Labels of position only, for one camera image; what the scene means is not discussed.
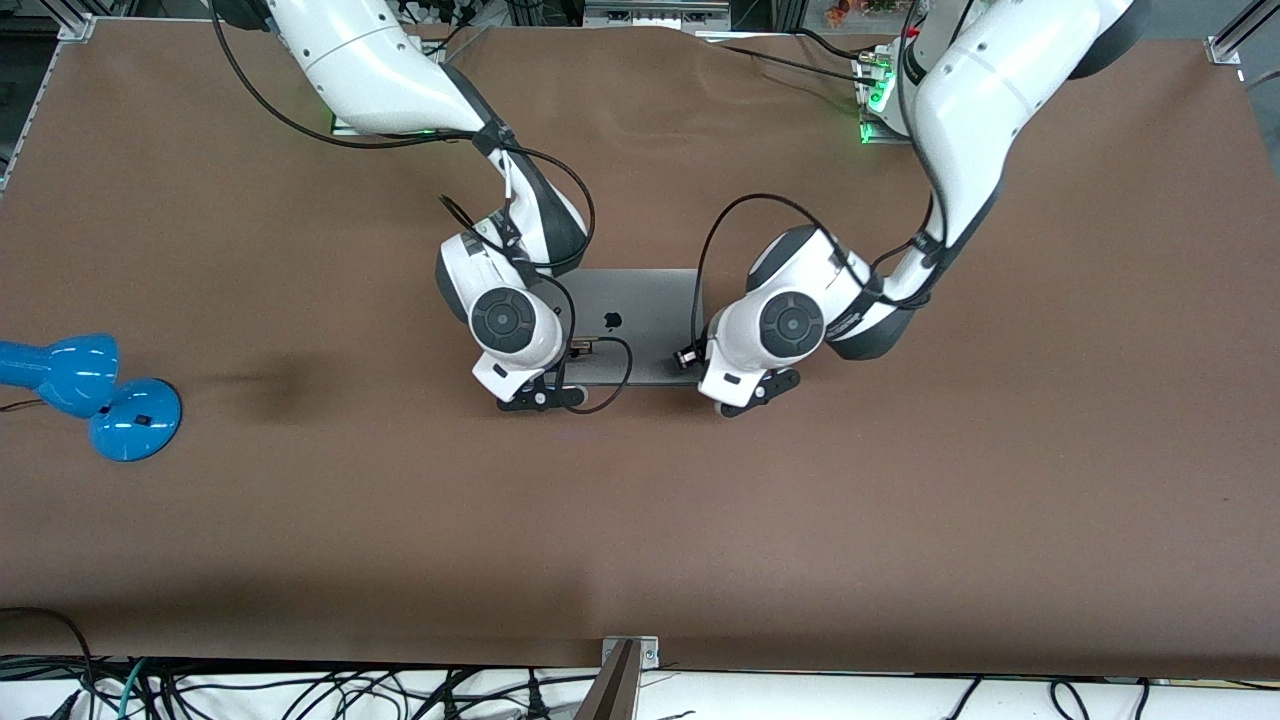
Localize grey laptop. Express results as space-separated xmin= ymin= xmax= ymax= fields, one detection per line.
xmin=545 ymin=268 xmax=706 ymax=388

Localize table cover sheet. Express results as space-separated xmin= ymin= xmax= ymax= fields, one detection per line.
xmin=0 ymin=15 xmax=1280 ymax=676

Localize blue desk lamp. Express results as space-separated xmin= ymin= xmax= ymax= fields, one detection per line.
xmin=0 ymin=333 xmax=184 ymax=463

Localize silver power strip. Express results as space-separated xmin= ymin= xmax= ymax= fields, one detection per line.
xmin=583 ymin=0 xmax=732 ymax=31

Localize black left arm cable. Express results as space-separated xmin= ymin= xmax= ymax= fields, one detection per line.
xmin=675 ymin=0 xmax=961 ymax=373

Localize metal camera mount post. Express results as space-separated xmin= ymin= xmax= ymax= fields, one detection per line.
xmin=573 ymin=635 xmax=661 ymax=720

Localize long black base cable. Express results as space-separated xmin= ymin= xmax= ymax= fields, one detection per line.
xmin=718 ymin=42 xmax=873 ymax=89

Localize short black base cable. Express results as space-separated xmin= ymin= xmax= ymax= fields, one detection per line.
xmin=793 ymin=28 xmax=873 ymax=63

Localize teal cable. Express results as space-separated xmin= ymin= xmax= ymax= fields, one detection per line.
xmin=117 ymin=657 xmax=153 ymax=720

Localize black looped floor cable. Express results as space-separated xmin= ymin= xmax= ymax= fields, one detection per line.
xmin=0 ymin=606 xmax=97 ymax=701

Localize aluminium frame corner bracket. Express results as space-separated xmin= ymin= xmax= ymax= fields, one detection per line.
xmin=1203 ymin=0 xmax=1280 ymax=66
xmin=55 ymin=0 xmax=98 ymax=43

